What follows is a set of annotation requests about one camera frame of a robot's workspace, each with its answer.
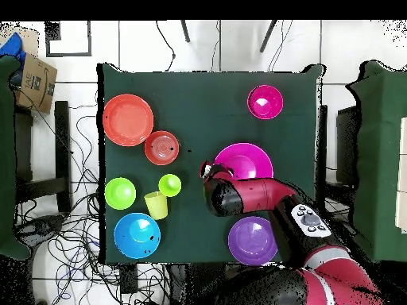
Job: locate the large magenta bowl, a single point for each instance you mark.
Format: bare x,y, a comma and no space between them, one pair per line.
248,159

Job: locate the small orange bowl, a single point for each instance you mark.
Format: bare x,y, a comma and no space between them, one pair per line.
161,147

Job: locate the yellow cup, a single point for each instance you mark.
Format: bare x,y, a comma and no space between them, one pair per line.
156,206

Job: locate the small crimson pink bowl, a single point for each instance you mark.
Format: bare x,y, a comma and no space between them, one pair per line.
265,102

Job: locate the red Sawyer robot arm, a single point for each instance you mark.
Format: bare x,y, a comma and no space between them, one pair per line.
260,193

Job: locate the lime green cup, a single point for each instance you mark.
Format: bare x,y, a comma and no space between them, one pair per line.
169,185

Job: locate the dark green tablecloth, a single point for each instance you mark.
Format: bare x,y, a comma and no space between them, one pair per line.
206,95

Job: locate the purple bowl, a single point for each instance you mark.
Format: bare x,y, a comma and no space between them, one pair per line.
251,241

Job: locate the small green bowl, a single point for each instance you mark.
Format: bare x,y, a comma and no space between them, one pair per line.
120,193

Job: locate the large orange bowl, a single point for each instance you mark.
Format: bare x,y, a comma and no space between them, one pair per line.
128,120

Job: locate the blue bowl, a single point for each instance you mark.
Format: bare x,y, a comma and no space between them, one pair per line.
133,235

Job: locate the black robot column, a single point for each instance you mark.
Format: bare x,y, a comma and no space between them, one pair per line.
200,286

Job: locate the black power strip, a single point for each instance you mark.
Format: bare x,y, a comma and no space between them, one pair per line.
128,279

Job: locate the black tripod leg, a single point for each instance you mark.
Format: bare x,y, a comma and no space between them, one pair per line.
185,31
268,36

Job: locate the green cloth side table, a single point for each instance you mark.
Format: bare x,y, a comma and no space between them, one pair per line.
381,127
6,159

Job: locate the cardboard box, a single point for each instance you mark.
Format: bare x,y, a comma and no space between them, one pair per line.
36,82

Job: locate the white box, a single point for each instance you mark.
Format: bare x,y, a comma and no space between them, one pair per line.
402,174

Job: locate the blue object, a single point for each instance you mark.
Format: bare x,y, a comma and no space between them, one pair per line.
12,47

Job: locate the black chair frame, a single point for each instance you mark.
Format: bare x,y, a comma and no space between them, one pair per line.
62,143

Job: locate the dark grey pedestal leg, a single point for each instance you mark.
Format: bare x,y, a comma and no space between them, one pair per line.
41,224

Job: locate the black square floor frame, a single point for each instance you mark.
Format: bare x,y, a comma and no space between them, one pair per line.
68,54

